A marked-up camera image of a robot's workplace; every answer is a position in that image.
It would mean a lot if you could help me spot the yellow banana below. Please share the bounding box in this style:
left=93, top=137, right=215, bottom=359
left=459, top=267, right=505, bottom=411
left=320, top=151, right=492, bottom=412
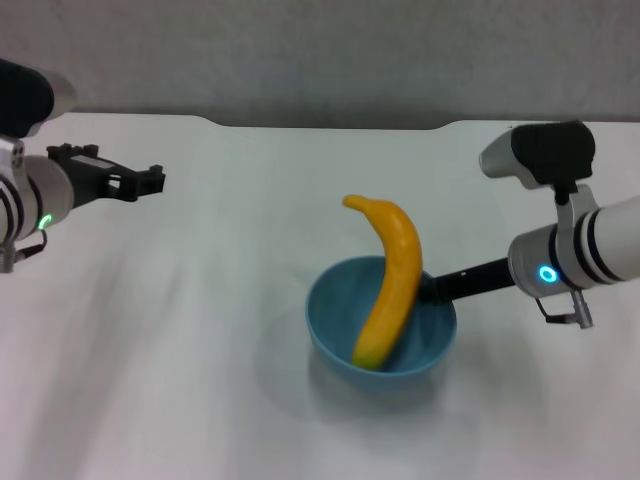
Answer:
left=341, top=194, right=425, bottom=373

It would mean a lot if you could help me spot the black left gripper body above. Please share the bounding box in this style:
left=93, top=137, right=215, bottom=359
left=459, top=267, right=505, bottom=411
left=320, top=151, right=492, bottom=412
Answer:
left=64, top=158, right=138, bottom=212

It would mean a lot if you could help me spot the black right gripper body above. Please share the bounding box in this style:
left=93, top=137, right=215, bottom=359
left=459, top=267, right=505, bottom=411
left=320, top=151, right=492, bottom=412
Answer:
left=431, top=256, right=516, bottom=304

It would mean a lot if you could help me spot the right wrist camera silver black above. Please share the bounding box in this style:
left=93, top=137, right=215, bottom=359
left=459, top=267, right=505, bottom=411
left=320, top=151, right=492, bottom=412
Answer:
left=478, top=119, right=598, bottom=191

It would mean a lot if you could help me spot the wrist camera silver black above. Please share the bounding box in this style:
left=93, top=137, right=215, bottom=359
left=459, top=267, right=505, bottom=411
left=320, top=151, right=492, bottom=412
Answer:
left=478, top=119, right=598, bottom=191
left=0, top=58, right=78, bottom=139

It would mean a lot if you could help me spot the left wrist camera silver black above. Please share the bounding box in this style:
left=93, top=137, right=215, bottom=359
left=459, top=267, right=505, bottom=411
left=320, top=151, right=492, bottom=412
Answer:
left=0, top=58, right=78, bottom=139

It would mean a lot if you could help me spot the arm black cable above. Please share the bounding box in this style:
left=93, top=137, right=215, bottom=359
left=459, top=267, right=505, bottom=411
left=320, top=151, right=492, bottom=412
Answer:
left=533, top=291, right=597, bottom=331
left=0, top=233, right=49, bottom=274

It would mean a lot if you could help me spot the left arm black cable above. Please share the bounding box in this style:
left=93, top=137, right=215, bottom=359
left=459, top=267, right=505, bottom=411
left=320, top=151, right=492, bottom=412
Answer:
left=0, top=233, right=49, bottom=274

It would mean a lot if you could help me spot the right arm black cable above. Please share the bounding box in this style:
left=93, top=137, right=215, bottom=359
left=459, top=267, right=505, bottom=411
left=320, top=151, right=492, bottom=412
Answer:
left=533, top=291, right=597, bottom=331

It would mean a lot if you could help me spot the blue bowl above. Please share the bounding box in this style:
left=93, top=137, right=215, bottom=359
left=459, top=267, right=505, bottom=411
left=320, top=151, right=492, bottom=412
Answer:
left=305, top=255, right=458, bottom=394

